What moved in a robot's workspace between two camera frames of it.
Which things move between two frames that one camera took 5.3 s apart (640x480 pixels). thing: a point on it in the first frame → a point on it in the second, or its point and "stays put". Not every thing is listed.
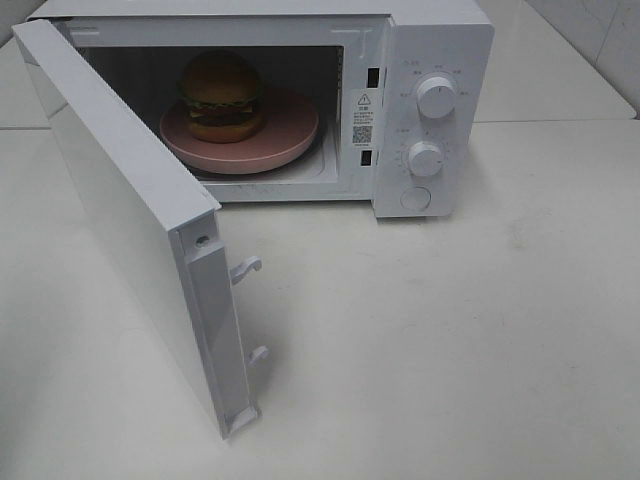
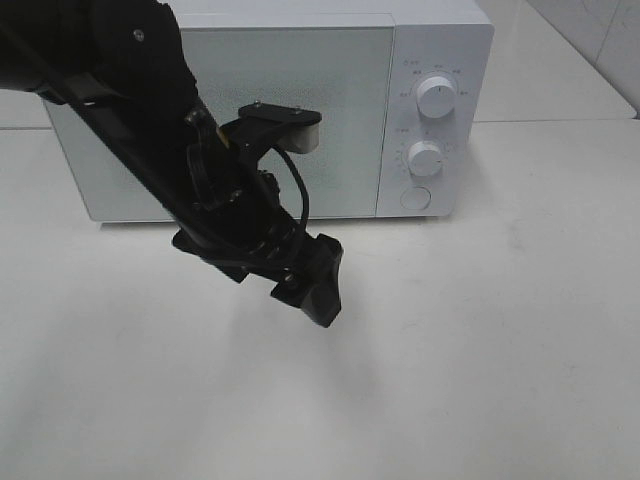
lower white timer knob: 424,159 stays put
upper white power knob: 436,97 stays put
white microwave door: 160,230 → 345,75
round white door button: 415,198 stays put
